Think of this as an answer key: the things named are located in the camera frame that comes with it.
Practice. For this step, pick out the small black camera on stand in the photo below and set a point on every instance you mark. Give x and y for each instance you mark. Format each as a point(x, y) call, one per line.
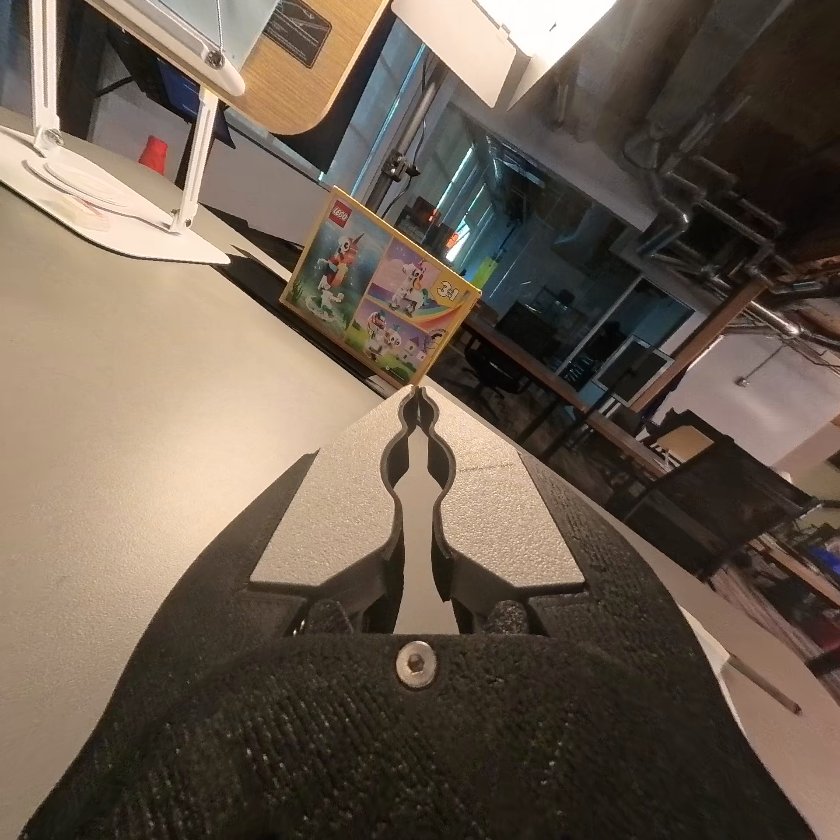
point(396, 164)

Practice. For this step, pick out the yellow lego set box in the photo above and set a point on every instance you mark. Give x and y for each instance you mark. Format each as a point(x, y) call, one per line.
point(367, 282)

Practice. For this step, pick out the black office chair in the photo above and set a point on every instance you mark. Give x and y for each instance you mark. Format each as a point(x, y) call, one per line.
point(722, 499)

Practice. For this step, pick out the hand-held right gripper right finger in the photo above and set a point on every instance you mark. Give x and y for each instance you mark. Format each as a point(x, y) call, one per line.
point(505, 518)

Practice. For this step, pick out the silver ventilation duct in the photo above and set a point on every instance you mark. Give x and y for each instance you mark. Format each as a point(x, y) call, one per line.
point(676, 216)

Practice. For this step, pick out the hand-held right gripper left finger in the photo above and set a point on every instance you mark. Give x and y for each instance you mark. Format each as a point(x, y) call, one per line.
point(328, 512)

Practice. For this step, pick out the white light panel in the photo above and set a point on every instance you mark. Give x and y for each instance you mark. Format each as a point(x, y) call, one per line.
point(446, 46)

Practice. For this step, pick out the red plastic cup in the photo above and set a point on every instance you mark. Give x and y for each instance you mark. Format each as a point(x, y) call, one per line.
point(154, 154)

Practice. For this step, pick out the small blue screen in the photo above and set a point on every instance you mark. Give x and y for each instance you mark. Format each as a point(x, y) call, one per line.
point(180, 85)

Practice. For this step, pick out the thin metal rod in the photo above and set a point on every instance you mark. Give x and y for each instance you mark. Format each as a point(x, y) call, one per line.
point(761, 682)

